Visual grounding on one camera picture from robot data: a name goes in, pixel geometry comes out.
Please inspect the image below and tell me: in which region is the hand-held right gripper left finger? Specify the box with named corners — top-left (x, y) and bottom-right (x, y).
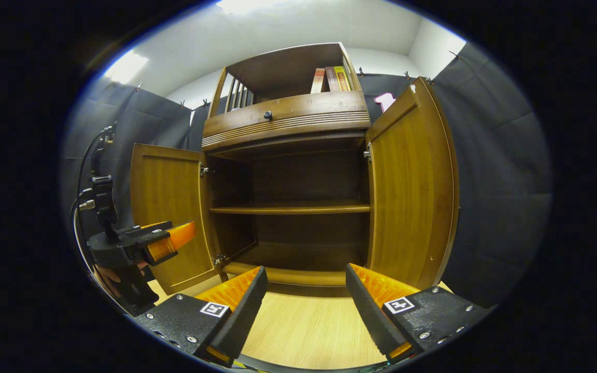
top-left (133, 266), bottom-right (269, 367)

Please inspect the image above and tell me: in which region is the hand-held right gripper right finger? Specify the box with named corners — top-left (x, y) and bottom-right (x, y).
top-left (345, 263), bottom-right (491, 363)

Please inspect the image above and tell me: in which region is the wooden cabinet door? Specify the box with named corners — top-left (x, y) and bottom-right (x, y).
top-left (130, 144), bottom-right (221, 295)
top-left (365, 77), bottom-right (460, 291)

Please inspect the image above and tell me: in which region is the wooden double-door shoe cabinet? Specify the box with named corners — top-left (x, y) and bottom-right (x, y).
top-left (130, 42), bottom-right (460, 298)

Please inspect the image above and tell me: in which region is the black backdrop cloth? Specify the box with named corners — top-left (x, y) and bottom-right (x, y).
top-left (60, 41), bottom-right (553, 306)

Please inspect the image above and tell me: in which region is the brown book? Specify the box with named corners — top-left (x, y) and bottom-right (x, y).
top-left (325, 66), bottom-right (342, 93)

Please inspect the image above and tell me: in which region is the yellow book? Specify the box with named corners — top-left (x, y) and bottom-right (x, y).
top-left (334, 66), bottom-right (352, 92)

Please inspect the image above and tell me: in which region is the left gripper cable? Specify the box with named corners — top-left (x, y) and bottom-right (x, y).
top-left (72, 127), bottom-right (106, 272)

